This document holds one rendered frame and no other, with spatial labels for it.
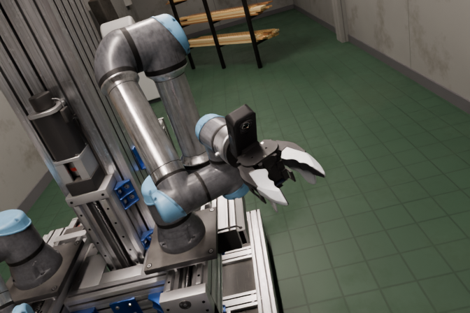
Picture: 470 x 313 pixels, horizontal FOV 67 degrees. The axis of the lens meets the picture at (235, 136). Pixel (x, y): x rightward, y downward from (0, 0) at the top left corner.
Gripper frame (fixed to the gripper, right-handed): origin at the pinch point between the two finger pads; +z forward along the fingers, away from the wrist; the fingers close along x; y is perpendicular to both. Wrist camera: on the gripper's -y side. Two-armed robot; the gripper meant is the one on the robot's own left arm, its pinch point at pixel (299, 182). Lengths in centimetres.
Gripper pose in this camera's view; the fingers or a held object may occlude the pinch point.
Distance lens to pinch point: 52.0
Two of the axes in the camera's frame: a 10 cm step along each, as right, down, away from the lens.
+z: 4.6, 2.9, -8.4
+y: 3.7, 7.9, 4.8
